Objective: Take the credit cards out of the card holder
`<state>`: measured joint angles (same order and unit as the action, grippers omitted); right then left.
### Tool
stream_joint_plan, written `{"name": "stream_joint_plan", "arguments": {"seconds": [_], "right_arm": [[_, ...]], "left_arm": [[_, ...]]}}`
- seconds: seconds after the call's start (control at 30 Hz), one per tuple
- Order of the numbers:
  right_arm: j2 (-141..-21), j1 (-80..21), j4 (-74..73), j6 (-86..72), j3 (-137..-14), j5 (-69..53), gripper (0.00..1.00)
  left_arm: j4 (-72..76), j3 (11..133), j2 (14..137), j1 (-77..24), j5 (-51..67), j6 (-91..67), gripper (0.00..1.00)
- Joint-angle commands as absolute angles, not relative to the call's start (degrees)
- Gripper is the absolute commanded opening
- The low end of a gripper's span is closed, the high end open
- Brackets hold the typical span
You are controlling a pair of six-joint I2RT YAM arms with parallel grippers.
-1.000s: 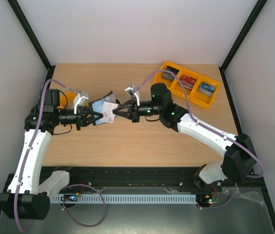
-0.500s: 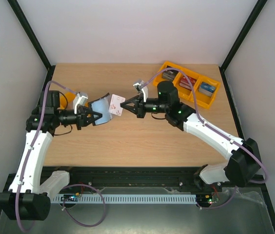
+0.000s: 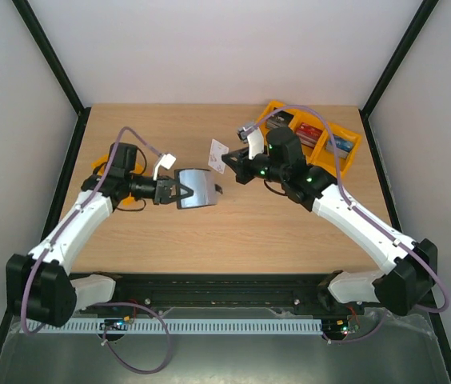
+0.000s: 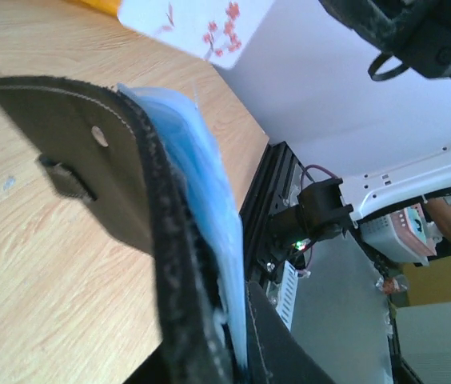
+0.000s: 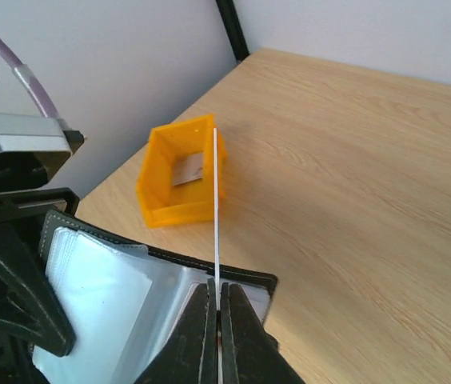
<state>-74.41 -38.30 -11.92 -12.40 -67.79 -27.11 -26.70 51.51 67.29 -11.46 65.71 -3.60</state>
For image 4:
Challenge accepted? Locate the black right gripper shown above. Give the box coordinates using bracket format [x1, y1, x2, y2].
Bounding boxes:
[321, 0, 451, 82]

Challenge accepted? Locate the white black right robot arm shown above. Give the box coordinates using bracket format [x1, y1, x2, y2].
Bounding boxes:
[268, 1, 451, 246]

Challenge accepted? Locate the pink white box background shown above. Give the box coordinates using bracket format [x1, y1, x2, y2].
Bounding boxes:
[389, 203, 437, 257]

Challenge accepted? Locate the yellow three-compartment tray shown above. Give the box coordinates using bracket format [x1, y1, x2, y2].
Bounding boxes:
[78, 0, 122, 17]

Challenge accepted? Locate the black aluminium frame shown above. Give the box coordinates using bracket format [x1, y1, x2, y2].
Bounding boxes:
[241, 143, 419, 383]

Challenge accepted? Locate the white slotted cable duct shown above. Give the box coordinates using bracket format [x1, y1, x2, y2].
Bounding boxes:
[275, 262, 298, 330]

